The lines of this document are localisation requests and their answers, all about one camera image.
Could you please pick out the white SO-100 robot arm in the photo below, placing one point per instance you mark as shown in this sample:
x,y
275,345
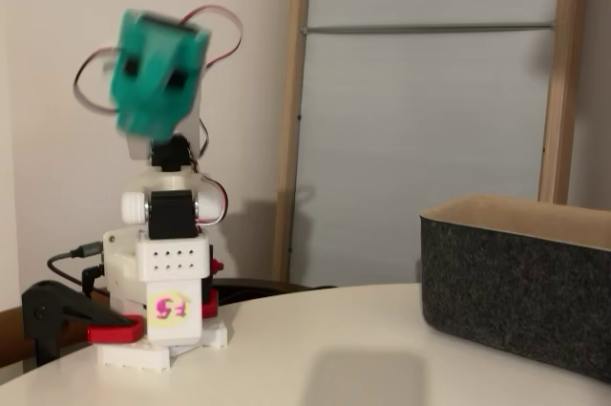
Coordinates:
x,y
167,258

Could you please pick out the dark grey felt basket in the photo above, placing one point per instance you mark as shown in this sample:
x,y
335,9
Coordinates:
x,y
501,291

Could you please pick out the black clamp with red knob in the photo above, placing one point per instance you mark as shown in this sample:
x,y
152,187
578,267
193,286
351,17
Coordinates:
x,y
211,305

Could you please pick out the black table clamp red pad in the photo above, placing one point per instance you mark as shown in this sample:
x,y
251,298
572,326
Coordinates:
x,y
57,301

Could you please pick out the thin metal rod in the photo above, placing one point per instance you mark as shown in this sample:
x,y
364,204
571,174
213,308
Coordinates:
x,y
429,29

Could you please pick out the wooden frame with translucent panel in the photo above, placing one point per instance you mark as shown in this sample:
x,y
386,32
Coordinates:
x,y
288,138

